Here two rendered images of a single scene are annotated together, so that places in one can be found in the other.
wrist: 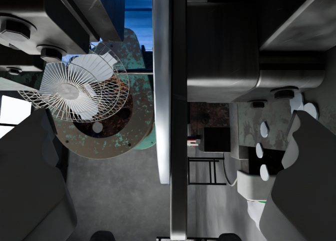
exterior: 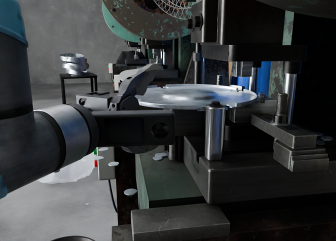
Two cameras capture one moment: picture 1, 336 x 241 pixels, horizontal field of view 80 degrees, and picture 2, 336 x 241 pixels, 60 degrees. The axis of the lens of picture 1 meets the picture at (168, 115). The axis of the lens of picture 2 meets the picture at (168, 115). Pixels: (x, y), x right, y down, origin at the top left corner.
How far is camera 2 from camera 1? 42 cm
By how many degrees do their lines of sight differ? 15
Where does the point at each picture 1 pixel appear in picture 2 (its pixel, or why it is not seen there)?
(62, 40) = (195, 37)
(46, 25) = (199, 37)
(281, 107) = (160, 150)
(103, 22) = (208, 53)
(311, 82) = (170, 155)
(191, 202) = not seen: hidden behind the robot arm
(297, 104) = (161, 154)
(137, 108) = (158, 20)
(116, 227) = not seen: outside the picture
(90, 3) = (214, 53)
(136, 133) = (128, 18)
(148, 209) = not seen: hidden behind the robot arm
